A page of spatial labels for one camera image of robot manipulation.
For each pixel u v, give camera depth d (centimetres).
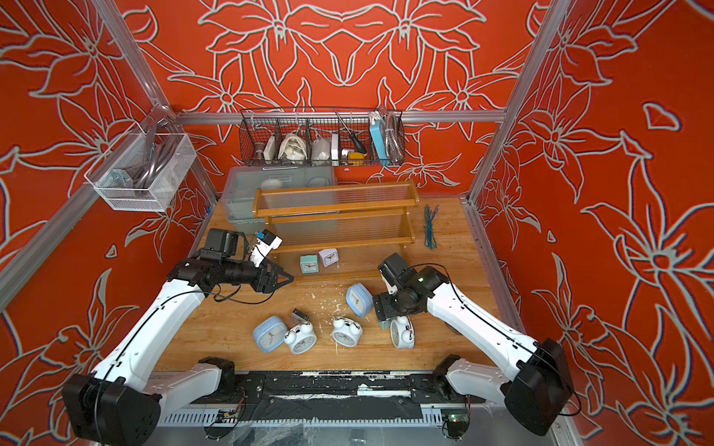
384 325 81
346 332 75
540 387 38
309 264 92
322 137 96
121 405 37
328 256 94
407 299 53
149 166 72
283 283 69
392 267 60
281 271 71
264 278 65
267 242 67
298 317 81
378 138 85
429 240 105
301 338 75
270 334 77
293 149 90
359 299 82
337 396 73
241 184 105
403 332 74
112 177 70
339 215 99
